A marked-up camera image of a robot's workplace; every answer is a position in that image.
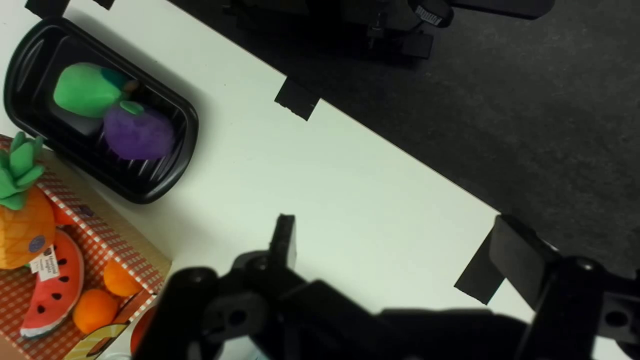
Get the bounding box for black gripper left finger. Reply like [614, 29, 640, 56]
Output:
[267, 213, 296, 268]

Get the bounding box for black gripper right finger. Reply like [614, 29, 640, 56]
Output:
[489, 213, 559, 307]

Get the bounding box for pineapple plushie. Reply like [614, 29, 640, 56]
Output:
[0, 131, 56, 269]

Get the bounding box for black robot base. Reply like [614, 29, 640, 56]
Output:
[167, 0, 556, 67]

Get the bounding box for watermelon slice plushie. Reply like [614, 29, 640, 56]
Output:
[18, 229, 83, 337]

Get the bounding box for black tape strip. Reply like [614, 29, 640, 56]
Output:
[454, 233, 503, 303]

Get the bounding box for black tape piece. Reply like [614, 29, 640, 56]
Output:
[274, 78, 319, 119]

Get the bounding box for orange plush ball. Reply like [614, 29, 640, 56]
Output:
[102, 260, 142, 298]
[71, 288, 118, 334]

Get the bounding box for purple plush toy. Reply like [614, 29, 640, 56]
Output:
[103, 100, 175, 159]

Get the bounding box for red checkered cardboard box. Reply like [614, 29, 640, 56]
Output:
[0, 148, 170, 360]

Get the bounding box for green plush toy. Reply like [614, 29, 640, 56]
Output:
[51, 61, 137, 118]

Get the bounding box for black plastic tray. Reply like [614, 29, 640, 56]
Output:
[4, 18, 197, 204]

